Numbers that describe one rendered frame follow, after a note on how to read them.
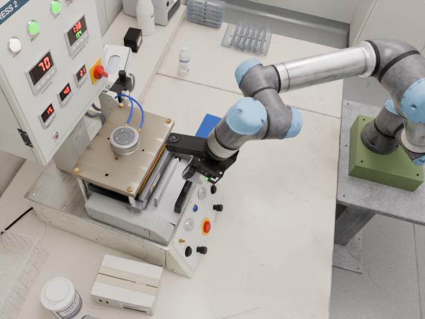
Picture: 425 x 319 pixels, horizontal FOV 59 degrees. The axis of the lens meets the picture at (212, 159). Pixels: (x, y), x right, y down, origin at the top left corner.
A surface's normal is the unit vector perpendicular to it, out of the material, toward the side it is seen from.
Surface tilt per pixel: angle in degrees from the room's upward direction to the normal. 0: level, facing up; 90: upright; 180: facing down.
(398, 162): 4
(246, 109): 21
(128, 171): 0
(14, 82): 90
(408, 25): 90
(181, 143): 10
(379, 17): 90
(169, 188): 0
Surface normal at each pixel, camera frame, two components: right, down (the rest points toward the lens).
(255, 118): 0.41, -0.45
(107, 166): 0.09, -0.58
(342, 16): -0.24, 0.78
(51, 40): 0.94, 0.32
